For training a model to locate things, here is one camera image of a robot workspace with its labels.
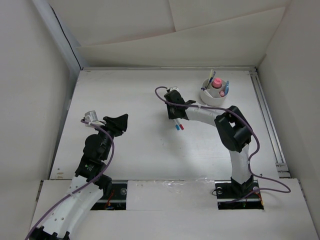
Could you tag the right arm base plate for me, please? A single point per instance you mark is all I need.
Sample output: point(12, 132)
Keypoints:
point(228, 199)

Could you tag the blue capped white marker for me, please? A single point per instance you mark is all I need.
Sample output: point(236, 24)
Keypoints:
point(177, 126)

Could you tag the pink capped glue bottle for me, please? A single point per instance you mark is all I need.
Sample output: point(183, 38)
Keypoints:
point(216, 83)

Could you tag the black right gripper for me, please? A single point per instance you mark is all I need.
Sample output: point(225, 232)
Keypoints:
point(171, 116)

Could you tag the red capped white marker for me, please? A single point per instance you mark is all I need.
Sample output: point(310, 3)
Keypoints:
point(180, 124)

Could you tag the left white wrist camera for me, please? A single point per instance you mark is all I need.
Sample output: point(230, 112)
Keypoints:
point(90, 117)

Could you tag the white round divided container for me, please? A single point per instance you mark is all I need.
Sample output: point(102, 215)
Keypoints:
point(211, 95)

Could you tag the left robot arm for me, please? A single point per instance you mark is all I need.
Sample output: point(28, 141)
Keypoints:
point(88, 185)

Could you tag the yellow pen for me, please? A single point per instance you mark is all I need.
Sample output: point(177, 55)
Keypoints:
point(211, 78)

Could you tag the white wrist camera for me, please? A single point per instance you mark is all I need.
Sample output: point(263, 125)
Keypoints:
point(174, 88)
point(90, 117)

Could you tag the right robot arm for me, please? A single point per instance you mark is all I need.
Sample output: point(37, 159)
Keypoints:
point(234, 131)

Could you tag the blue ballpoint pen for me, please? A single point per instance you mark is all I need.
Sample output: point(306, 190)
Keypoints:
point(210, 75)

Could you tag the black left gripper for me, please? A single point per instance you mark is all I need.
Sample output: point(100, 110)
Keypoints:
point(121, 121)

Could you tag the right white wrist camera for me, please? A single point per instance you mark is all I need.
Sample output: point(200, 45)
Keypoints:
point(174, 88)

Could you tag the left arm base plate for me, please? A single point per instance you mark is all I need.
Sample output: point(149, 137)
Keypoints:
point(116, 200)

